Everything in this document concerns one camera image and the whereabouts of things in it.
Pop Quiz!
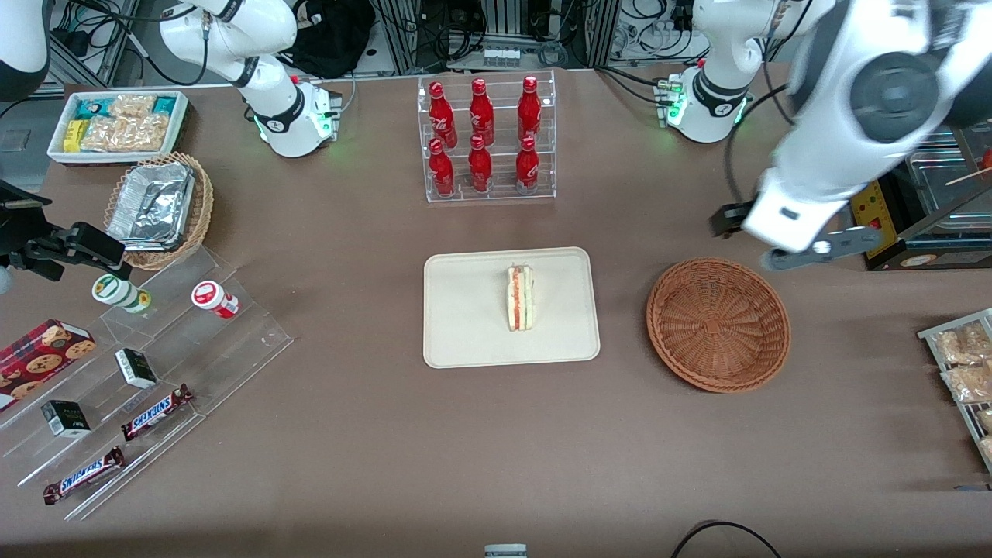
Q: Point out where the black yellow sealing machine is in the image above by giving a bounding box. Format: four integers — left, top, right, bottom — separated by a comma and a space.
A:
849, 128, 992, 272

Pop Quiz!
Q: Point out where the clear acrylic step shelf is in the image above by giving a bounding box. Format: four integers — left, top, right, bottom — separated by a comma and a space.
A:
0, 246, 294, 522

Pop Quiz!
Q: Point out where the Snickers bar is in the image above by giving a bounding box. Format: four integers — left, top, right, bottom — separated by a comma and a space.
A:
43, 446, 126, 505
121, 384, 195, 442

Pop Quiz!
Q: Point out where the aluminium frame rack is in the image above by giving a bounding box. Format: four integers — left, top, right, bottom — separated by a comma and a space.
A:
372, 0, 622, 72

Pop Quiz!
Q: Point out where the small dark box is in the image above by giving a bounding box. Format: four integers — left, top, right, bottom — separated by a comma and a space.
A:
115, 348, 158, 389
41, 400, 91, 438

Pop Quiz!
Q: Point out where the cream rectangular tray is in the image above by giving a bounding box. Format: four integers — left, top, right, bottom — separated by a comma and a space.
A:
423, 246, 601, 370

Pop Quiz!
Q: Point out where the red lid white bottle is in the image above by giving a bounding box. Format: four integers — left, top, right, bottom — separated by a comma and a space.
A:
191, 281, 240, 319

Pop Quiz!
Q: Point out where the large clear cracker bag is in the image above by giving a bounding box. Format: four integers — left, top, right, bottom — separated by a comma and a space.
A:
81, 115, 169, 153

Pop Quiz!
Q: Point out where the tray of packaged snacks right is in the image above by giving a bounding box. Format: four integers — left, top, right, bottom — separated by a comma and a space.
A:
918, 308, 992, 474

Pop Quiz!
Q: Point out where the black bag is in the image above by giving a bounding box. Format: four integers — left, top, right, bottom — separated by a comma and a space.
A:
281, 0, 377, 79

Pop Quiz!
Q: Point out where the large brown wicker basket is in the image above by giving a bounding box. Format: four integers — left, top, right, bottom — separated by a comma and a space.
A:
646, 257, 792, 394

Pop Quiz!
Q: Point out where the small clear cracker bag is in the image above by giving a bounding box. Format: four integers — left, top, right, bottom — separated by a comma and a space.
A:
108, 95, 156, 119

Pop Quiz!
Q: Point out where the green lid white bottle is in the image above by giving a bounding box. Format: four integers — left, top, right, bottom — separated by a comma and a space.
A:
92, 274, 152, 315

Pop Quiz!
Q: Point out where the white snack bin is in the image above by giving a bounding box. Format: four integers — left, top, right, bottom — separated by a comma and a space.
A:
48, 91, 189, 165

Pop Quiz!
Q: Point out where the small tan wicker basket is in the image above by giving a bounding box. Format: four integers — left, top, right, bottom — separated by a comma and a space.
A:
105, 153, 215, 271

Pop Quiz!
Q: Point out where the clear acrylic bottle rack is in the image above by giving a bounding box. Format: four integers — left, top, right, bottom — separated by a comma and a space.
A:
417, 70, 557, 204

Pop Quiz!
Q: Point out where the triangular sandwich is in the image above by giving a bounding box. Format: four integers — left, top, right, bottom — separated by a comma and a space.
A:
507, 264, 536, 332

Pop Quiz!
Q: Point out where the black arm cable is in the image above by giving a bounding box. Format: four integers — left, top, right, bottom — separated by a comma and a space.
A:
724, 84, 791, 204

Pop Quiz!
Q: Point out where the red cola bottle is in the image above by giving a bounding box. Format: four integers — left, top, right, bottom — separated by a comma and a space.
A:
470, 78, 495, 146
468, 135, 493, 193
515, 136, 539, 195
429, 139, 456, 197
429, 81, 458, 148
518, 76, 542, 140

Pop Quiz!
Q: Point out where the black floor cable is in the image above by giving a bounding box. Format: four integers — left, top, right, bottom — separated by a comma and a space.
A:
670, 521, 784, 558

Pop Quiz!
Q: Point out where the red cookie box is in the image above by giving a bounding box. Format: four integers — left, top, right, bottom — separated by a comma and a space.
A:
0, 319, 96, 412

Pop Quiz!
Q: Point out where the aluminium foil tray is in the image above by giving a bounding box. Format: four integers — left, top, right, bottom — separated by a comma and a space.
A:
107, 161, 195, 251

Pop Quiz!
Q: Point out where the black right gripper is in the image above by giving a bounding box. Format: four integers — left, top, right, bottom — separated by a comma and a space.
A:
0, 180, 129, 281

